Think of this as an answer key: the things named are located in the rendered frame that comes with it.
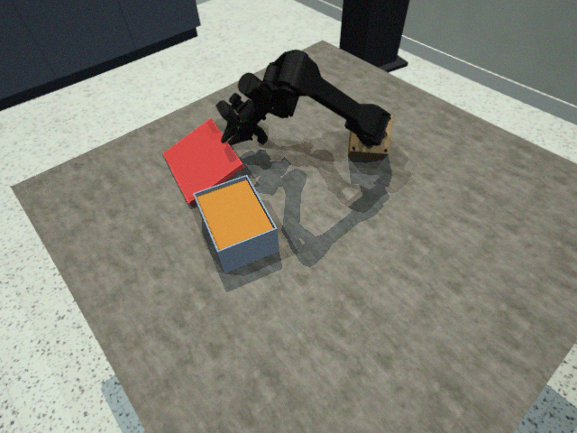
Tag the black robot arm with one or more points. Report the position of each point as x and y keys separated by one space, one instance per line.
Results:
x=295 y=75

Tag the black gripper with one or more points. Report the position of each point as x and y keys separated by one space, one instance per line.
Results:
x=250 y=116

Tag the red lid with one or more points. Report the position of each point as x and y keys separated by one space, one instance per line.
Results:
x=200 y=160

